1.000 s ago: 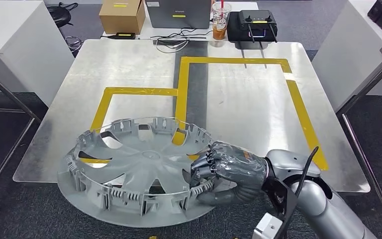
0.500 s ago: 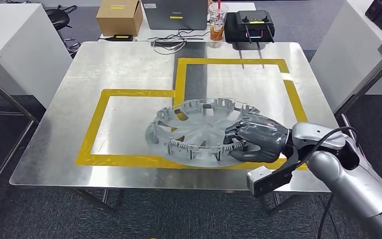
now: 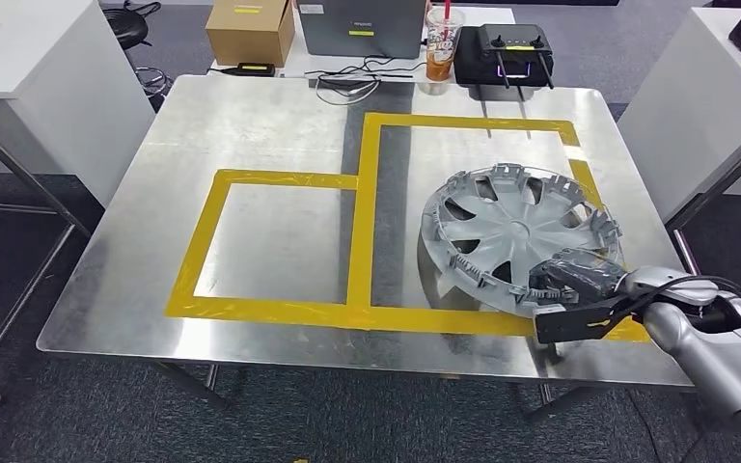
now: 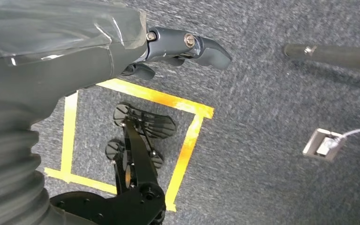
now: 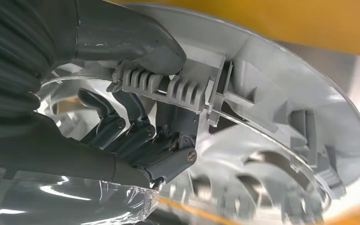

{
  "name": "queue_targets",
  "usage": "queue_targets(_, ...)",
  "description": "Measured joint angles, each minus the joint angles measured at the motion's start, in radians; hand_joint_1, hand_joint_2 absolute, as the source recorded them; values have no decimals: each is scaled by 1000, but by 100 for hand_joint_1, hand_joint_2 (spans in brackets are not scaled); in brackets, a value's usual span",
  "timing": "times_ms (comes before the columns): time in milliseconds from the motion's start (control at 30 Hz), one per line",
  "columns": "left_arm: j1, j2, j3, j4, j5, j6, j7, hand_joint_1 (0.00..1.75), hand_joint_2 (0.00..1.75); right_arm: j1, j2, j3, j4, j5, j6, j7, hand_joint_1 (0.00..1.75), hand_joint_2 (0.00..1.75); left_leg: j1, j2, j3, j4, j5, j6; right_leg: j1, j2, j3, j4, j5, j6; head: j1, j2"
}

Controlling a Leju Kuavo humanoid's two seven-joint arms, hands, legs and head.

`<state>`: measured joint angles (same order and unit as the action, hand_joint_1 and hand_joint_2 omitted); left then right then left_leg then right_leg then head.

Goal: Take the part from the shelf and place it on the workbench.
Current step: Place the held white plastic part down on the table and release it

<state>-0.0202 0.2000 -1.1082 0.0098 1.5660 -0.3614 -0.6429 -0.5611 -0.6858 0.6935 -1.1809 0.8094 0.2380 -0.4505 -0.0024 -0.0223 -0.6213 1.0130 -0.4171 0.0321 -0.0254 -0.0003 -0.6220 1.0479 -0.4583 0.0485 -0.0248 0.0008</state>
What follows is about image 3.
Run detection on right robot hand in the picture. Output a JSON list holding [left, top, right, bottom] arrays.
[[529, 250, 631, 308]]

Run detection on grey plastic hubcap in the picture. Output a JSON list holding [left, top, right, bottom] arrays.
[[418, 162, 624, 319]]

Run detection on steel workbench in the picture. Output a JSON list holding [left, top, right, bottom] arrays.
[[36, 73, 698, 423]]

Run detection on white table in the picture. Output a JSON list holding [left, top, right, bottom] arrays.
[[616, 6, 741, 225], [0, 0, 156, 209], [206, 5, 517, 88]]

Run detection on yellow bench tape outline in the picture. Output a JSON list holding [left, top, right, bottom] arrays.
[[164, 111, 653, 343]]

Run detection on black remote controller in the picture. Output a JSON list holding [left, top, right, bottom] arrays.
[[452, 23, 557, 91]]

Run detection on plastic drink cup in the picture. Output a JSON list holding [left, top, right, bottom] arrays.
[[424, 0, 466, 83]]

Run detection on grey laptop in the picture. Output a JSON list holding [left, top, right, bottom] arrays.
[[296, 0, 429, 60]]

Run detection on cardboard box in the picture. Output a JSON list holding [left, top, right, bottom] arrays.
[[205, 0, 296, 68]]

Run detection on black office chair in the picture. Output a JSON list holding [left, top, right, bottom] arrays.
[[101, 0, 174, 97]]

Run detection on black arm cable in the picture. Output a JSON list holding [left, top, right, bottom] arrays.
[[613, 273, 741, 321]]

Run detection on black cable bundle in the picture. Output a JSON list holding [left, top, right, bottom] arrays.
[[303, 56, 429, 107]]

